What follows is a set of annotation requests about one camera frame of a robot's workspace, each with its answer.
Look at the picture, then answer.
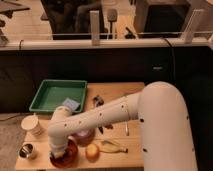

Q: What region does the red bowl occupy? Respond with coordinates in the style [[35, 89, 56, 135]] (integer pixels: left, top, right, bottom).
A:
[[49, 140, 78, 168]]

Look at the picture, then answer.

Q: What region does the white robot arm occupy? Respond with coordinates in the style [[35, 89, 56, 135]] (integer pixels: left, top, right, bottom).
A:
[[47, 81, 198, 171]]

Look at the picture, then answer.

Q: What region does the dark scissors tool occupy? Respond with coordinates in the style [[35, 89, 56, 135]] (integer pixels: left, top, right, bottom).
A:
[[92, 95, 113, 134]]

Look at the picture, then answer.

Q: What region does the metal spoon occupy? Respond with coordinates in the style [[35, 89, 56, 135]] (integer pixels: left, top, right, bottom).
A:
[[125, 122, 129, 136]]

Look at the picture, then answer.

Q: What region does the green plastic tray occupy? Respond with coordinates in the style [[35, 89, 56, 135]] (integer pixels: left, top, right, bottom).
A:
[[29, 79, 87, 113]]

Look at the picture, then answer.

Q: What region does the yellow apple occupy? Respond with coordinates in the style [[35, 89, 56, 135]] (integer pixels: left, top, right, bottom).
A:
[[85, 144, 100, 160]]

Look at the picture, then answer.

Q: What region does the white paper cup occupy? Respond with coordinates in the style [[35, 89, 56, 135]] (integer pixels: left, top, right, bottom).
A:
[[21, 115, 42, 136]]

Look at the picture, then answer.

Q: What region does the small metal cup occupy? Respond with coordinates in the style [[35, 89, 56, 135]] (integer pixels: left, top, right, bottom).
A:
[[19, 144, 37, 159]]

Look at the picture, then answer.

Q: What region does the white horizontal rail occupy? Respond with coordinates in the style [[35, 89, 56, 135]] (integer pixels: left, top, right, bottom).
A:
[[0, 37, 213, 51]]

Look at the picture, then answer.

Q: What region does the white post left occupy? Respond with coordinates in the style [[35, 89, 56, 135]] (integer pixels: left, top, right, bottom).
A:
[[90, 10, 100, 46]]

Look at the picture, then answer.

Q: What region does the white post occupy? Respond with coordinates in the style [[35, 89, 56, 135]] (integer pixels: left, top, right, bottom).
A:
[[181, 9, 205, 44], [90, 10, 100, 46]]

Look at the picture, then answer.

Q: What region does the black cable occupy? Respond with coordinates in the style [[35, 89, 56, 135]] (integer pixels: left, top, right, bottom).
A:
[[161, 37, 178, 84]]

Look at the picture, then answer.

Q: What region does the white post right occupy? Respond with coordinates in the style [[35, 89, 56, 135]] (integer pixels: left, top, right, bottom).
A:
[[181, 9, 205, 44]]

